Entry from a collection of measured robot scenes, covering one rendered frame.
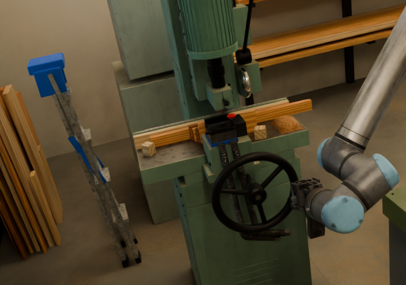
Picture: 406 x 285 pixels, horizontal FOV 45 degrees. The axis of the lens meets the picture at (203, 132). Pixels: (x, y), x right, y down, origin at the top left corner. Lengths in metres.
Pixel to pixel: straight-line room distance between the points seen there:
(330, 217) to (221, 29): 0.74
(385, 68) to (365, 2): 3.41
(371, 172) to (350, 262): 1.34
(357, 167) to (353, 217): 0.13
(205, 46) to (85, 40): 2.49
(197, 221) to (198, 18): 0.71
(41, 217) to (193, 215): 1.43
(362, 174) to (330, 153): 0.14
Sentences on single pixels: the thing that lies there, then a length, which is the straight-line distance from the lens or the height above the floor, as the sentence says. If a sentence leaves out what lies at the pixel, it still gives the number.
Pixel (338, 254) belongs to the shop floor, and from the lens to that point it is 2.59.
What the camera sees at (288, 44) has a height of 0.61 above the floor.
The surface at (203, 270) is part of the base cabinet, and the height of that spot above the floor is 0.43.
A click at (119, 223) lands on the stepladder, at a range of 2.60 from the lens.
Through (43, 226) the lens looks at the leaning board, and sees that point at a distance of 3.05.
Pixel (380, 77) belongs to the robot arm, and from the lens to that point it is 1.34.
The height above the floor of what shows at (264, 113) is 0.93.
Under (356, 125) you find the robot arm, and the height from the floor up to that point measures 1.07.
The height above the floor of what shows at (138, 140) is 0.93.
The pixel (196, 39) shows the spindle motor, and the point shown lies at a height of 1.27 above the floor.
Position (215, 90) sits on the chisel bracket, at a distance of 1.72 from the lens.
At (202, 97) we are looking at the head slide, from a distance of 1.85.
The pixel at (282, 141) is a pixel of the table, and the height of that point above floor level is 0.88.
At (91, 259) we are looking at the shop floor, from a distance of 2.89.
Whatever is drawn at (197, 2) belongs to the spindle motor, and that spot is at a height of 1.39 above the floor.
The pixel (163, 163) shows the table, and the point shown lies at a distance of 1.66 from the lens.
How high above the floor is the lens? 1.63
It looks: 24 degrees down
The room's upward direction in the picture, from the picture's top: 10 degrees counter-clockwise
